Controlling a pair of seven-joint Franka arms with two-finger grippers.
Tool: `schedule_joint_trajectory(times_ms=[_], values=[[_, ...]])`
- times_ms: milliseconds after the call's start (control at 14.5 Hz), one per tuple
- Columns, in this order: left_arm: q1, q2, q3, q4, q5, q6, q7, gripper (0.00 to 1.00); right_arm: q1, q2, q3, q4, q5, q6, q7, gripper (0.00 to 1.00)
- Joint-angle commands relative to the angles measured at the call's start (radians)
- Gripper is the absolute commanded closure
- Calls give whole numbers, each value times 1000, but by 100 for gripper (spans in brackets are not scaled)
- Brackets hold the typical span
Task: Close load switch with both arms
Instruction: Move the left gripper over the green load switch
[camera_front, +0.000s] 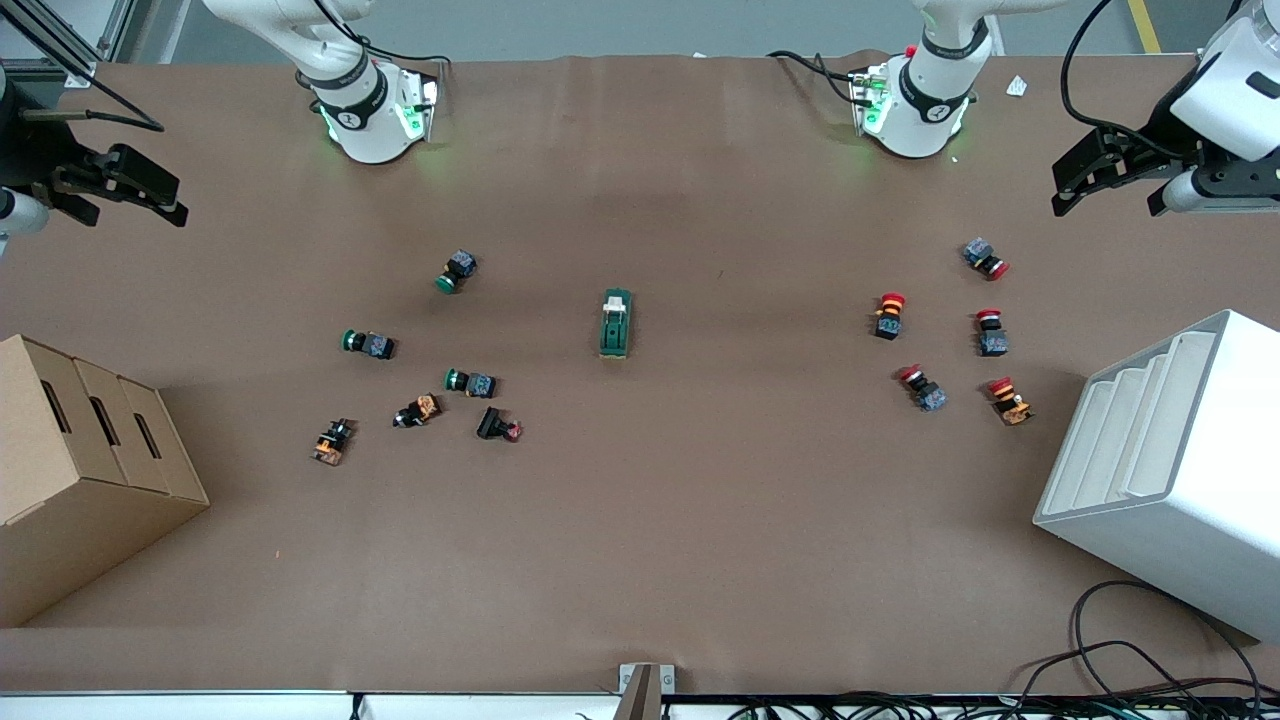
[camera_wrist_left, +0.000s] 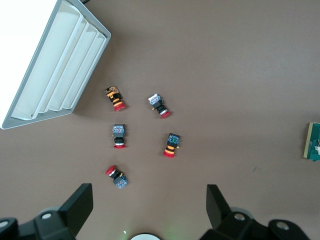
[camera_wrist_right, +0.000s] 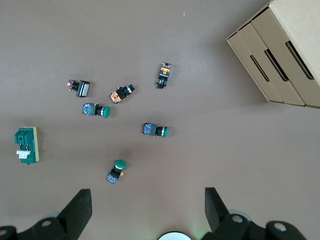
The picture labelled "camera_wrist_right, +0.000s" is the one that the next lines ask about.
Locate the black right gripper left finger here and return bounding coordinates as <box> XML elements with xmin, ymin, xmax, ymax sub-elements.
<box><xmin>0</xmin><ymin>188</ymin><xmax>93</xmax><ymax>240</ymax></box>

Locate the brown cardboard box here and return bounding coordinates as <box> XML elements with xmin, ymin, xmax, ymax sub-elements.
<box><xmin>226</xmin><ymin>0</ymin><xmax>320</xmax><ymax>109</ymax></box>

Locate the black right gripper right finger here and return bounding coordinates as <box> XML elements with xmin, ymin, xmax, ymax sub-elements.
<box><xmin>201</xmin><ymin>187</ymin><xmax>309</xmax><ymax>240</ymax></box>

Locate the black selector switch orange base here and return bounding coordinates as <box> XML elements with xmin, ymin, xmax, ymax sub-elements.
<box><xmin>108</xmin><ymin>84</ymin><xmax>136</xmax><ymax>105</ymax></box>
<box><xmin>156</xmin><ymin>61</ymin><xmax>173</xmax><ymax>90</ymax></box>

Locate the black red switch component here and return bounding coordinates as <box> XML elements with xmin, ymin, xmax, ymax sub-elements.
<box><xmin>66</xmin><ymin>79</ymin><xmax>91</xmax><ymax>98</ymax></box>

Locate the green push button switch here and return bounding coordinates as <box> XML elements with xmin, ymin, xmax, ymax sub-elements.
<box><xmin>142</xmin><ymin>122</ymin><xmax>170</xmax><ymax>139</ymax></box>
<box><xmin>106</xmin><ymin>159</ymin><xmax>127</xmax><ymax>185</ymax></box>
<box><xmin>82</xmin><ymin>102</ymin><xmax>111</xmax><ymax>118</ymax></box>

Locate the green load switch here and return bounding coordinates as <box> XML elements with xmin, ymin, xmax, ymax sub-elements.
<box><xmin>14</xmin><ymin>126</ymin><xmax>41</xmax><ymax>165</ymax></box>

